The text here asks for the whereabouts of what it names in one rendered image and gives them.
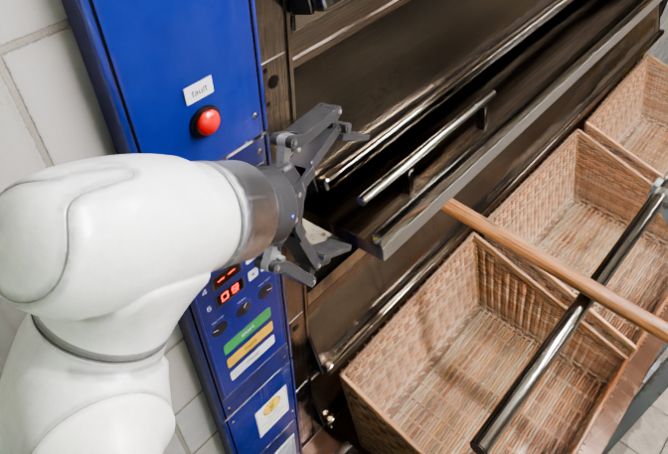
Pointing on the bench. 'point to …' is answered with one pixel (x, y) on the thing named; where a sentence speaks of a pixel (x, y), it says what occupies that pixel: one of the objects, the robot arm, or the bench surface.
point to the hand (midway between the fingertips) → (345, 192)
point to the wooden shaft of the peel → (560, 270)
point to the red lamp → (204, 117)
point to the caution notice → (272, 410)
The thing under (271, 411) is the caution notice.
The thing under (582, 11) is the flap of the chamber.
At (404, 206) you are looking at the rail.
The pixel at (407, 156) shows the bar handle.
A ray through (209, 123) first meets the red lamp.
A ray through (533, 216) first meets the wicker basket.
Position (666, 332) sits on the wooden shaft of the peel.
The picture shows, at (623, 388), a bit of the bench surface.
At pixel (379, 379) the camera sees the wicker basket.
